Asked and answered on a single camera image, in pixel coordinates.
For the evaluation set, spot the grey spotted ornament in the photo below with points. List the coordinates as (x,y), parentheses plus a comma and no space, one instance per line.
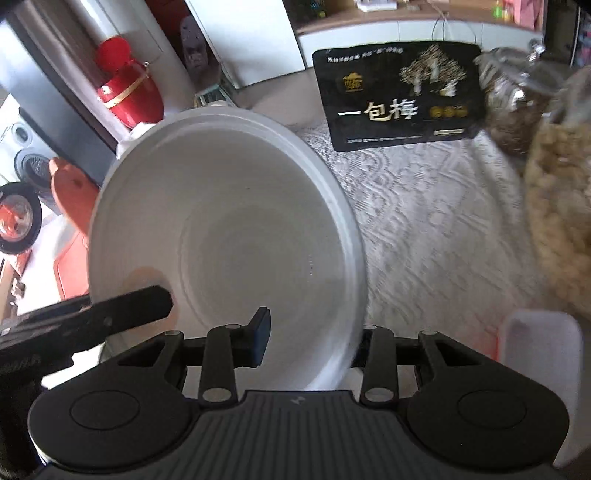
(196,50)

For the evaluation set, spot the red vase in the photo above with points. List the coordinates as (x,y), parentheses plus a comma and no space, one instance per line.
(129,92)

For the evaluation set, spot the red and white rectangular tray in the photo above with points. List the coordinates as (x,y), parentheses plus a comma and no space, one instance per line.
(540,369)

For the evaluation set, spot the white lace tablecloth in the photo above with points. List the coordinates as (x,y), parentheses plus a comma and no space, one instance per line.
(438,207)

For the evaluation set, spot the small glass jar of seeds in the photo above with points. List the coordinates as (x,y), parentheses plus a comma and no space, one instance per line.
(508,106)

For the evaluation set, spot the washing machine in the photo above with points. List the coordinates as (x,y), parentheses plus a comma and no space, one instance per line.
(27,157)

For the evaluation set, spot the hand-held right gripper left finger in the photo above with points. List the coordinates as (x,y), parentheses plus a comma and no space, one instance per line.
(261,337)

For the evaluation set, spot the pink box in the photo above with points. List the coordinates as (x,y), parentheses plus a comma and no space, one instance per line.
(528,14)

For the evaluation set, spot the wooden stool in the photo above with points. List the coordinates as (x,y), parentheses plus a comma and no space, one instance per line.
(212,94)

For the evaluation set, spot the orange plastic chair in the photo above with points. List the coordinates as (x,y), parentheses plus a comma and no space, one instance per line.
(71,267)

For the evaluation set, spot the white plastic bowl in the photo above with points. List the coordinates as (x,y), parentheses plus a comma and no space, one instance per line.
(231,207)

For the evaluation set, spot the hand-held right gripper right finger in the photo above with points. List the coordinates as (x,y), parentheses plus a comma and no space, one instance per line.
(378,360)

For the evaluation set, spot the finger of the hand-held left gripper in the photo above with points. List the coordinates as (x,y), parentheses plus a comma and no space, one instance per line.
(138,307)

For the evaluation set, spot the black round object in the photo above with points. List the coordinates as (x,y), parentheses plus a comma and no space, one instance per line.
(14,221)

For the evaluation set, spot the black snack bag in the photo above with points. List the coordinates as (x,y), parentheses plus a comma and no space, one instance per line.
(392,115)

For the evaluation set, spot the large glass jar of peanuts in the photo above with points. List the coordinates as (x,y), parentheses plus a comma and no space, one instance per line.
(563,207)

